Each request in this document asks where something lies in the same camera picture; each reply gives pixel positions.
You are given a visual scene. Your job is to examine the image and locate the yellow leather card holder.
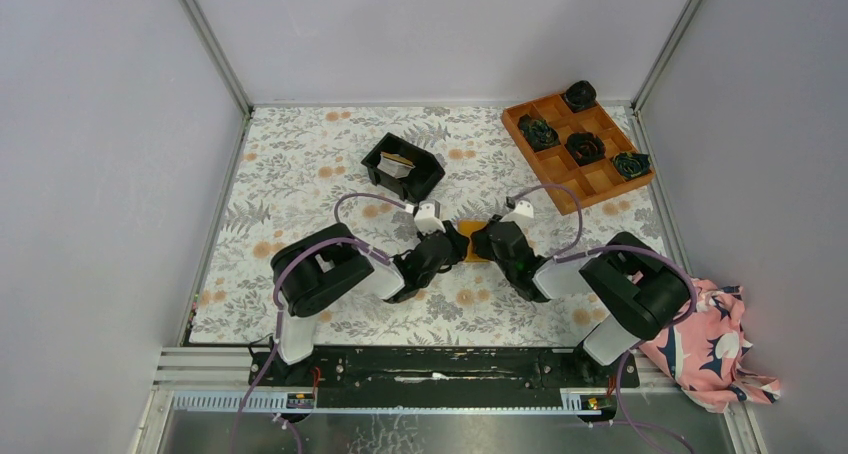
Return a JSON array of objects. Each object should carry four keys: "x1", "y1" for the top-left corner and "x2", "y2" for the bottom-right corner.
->
[{"x1": 457, "y1": 219, "x2": 489, "y2": 263}]

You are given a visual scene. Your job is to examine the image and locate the black plastic card box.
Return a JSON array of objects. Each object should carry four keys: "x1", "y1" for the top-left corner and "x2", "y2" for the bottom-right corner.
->
[{"x1": 361, "y1": 133, "x2": 445, "y2": 203}]

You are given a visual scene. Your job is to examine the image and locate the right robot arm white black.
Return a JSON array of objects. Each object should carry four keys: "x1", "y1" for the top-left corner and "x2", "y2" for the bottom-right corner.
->
[{"x1": 471, "y1": 220, "x2": 697, "y2": 386}]

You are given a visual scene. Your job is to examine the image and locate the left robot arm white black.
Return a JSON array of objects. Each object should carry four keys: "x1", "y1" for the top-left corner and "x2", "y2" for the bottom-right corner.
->
[{"x1": 270, "y1": 221, "x2": 470, "y2": 385}]

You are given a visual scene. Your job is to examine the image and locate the stack of credit cards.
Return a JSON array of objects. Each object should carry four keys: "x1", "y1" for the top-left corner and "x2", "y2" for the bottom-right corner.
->
[{"x1": 377, "y1": 152, "x2": 415, "y2": 179}]

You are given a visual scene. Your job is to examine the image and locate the floral patterned table mat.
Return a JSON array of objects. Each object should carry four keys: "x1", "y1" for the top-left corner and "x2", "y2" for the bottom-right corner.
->
[{"x1": 197, "y1": 105, "x2": 677, "y2": 348}]

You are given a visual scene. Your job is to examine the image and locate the rolled green tie left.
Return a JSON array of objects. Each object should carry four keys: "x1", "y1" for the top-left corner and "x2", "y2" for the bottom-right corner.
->
[{"x1": 518, "y1": 115, "x2": 560, "y2": 152}]

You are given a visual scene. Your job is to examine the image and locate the rolled green tie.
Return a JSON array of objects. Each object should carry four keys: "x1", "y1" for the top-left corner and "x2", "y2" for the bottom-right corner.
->
[
  {"x1": 518, "y1": 115, "x2": 560, "y2": 152},
  {"x1": 611, "y1": 152, "x2": 651, "y2": 181}
]

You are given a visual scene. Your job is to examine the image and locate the orange wooden compartment tray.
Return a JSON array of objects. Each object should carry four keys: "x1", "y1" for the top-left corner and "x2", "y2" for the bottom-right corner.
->
[{"x1": 501, "y1": 93, "x2": 655, "y2": 215}]

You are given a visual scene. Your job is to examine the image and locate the rolled dark tie centre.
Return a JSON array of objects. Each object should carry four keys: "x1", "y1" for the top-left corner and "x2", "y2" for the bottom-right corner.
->
[{"x1": 565, "y1": 132, "x2": 606, "y2": 167}]

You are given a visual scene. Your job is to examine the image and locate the rolled dark tie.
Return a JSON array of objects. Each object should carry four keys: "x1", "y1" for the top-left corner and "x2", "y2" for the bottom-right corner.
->
[
  {"x1": 562, "y1": 80, "x2": 597, "y2": 113},
  {"x1": 565, "y1": 132, "x2": 606, "y2": 167}
]

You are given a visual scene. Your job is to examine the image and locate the rolled green tie right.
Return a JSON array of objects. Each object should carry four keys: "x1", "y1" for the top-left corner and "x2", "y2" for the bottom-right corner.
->
[{"x1": 611, "y1": 152, "x2": 651, "y2": 181}]

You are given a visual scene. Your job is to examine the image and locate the rolled dark tie top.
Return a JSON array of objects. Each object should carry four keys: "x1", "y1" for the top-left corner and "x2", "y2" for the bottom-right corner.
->
[{"x1": 562, "y1": 80, "x2": 597, "y2": 113}]

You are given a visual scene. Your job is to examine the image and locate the pink patterned cloth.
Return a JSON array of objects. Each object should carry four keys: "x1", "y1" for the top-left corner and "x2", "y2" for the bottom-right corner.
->
[{"x1": 639, "y1": 278, "x2": 781, "y2": 413}]

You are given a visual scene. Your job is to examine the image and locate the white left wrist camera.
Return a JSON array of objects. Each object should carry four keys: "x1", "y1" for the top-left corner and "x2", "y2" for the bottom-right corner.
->
[{"x1": 405, "y1": 201, "x2": 446, "y2": 235}]

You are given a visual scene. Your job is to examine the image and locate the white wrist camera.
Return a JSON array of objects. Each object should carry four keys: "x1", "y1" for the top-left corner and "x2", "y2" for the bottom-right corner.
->
[
  {"x1": 501, "y1": 199, "x2": 535, "y2": 228},
  {"x1": 405, "y1": 201, "x2": 446, "y2": 235}
]

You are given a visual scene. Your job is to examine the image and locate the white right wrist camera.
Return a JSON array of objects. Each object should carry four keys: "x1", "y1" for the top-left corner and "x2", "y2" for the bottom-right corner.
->
[{"x1": 501, "y1": 199, "x2": 535, "y2": 228}]

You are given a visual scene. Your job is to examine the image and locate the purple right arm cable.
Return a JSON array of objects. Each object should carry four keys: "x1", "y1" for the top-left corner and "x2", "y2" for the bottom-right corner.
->
[{"x1": 504, "y1": 183, "x2": 700, "y2": 454}]

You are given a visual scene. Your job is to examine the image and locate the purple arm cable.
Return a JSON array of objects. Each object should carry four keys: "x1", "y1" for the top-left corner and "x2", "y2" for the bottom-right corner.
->
[
  {"x1": 228, "y1": 193, "x2": 415, "y2": 454},
  {"x1": 504, "y1": 183, "x2": 700, "y2": 454}
]

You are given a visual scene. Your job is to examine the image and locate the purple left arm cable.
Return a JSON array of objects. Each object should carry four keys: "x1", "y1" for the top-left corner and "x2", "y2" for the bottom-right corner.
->
[{"x1": 228, "y1": 193, "x2": 415, "y2": 454}]

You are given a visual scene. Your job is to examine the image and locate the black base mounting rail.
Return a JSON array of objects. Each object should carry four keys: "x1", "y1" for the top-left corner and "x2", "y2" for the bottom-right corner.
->
[{"x1": 248, "y1": 346, "x2": 640, "y2": 409}]

